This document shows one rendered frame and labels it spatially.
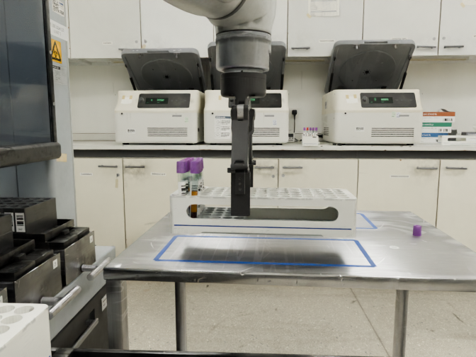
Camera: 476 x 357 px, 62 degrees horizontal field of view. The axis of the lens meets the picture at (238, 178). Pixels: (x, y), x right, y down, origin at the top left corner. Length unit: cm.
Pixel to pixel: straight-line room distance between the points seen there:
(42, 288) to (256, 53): 51
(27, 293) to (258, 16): 55
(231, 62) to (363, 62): 241
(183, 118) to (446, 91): 204
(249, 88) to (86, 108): 293
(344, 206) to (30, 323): 45
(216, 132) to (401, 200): 128
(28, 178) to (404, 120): 227
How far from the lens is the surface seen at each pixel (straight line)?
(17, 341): 39
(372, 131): 270
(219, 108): 262
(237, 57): 63
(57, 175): 97
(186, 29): 300
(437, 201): 289
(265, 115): 260
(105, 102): 345
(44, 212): 89
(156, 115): 268
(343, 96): 271
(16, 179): 99
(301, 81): 326
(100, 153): 284
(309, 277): 60
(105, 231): 288
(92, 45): 316
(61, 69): 101
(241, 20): 63
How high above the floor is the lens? 103
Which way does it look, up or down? 8 degrees down
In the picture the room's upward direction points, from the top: straight up
